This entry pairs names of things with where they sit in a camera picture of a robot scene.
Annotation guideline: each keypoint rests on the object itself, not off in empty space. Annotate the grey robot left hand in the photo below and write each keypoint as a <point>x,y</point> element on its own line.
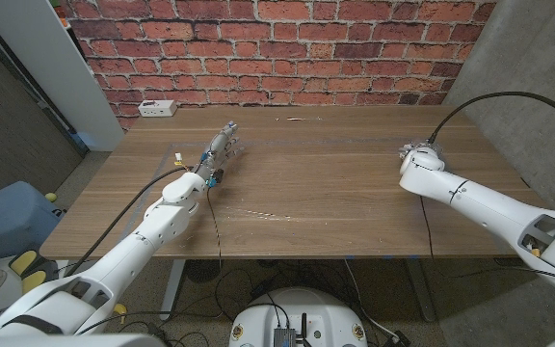
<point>217,144</point>

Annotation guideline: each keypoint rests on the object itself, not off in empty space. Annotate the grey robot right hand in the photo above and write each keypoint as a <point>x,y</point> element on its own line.
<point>414,145</point>

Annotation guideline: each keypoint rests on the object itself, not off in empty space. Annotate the clear cellophane sheet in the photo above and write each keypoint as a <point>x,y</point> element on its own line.
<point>258,213</point>

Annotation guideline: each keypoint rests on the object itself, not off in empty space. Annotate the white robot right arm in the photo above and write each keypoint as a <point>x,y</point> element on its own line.
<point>475,197</point>

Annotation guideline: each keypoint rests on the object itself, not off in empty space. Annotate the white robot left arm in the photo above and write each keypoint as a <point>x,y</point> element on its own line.
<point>162,221</point>

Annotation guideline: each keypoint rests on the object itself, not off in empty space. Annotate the grey electronics box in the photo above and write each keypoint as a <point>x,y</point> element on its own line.
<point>284,337</point>

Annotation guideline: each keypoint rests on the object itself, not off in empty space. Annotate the small yellow white connector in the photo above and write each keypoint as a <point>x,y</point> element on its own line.
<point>178,159</point>

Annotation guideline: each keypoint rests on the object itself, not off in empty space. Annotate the white power strip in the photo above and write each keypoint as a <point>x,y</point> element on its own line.
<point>157,108</point>

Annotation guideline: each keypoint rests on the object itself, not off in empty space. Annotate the red brick print backdrop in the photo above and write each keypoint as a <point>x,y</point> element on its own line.
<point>282,48</point>

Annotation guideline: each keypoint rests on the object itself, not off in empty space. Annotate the black round fan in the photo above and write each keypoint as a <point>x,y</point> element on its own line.
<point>203,271</point>

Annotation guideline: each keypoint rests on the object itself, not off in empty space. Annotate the grey table leg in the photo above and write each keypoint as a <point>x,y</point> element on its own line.
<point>422,294</point>

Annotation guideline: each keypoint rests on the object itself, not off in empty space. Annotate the white table leg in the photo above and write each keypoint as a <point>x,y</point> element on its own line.
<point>171,289</point>

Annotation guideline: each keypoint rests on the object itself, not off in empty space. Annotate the small yellow ball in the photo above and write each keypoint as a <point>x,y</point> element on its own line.
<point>51,197</point>

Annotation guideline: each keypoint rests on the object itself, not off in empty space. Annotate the white door panel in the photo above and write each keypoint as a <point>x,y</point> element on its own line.
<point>51,62</point>

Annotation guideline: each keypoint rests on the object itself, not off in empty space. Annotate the white robot torso base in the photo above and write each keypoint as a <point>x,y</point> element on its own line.
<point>325,318</point>

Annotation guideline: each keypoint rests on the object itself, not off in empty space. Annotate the blue grey plastic bin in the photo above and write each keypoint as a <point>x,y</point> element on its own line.
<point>7,217</point>

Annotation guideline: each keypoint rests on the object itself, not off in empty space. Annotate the yellow black foot pedal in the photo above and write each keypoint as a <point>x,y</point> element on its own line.
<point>23,261</point>

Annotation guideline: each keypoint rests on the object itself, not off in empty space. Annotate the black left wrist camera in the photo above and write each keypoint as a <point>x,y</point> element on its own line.
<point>217,174</point>

